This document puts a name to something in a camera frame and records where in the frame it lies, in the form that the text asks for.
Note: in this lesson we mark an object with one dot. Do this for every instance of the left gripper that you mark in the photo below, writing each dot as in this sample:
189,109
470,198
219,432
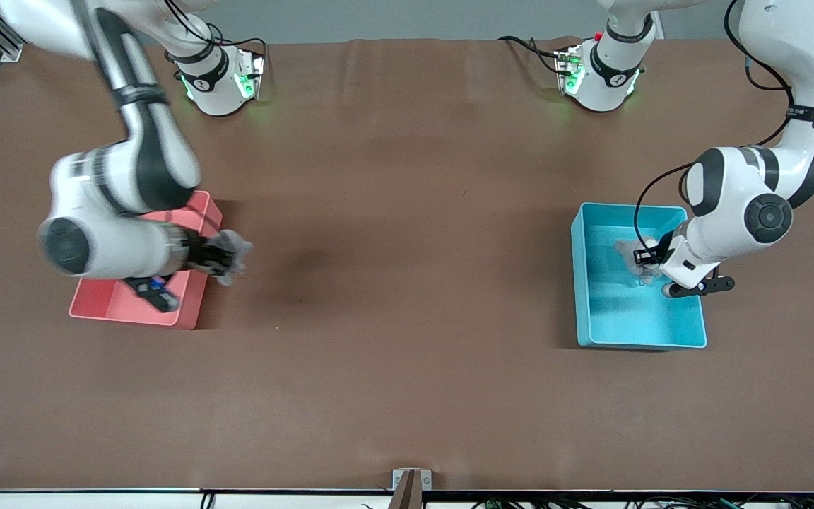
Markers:
648,255

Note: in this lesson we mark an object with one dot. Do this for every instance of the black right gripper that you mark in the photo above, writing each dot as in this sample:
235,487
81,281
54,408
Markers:
200,253

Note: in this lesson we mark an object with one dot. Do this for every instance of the plain grey plush toy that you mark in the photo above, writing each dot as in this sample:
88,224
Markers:
239,247

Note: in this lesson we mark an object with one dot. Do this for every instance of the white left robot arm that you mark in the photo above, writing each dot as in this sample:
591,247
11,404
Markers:
732,191

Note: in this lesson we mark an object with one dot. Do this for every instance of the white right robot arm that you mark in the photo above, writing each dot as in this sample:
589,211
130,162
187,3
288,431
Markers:
96,247

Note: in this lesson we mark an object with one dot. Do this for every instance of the blue plastic box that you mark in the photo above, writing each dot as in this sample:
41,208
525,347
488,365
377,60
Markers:
626,318

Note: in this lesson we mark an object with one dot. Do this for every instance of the pink plastic box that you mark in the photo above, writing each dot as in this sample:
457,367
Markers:
117,304

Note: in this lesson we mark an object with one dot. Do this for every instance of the metal connector plate green light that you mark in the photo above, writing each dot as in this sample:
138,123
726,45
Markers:
566,67
255,71

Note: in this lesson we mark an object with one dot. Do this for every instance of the brown table cover sheet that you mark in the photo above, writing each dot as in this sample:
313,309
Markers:
407,212

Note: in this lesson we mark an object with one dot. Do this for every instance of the grey metal table bracket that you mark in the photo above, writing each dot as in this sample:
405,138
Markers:
400,481

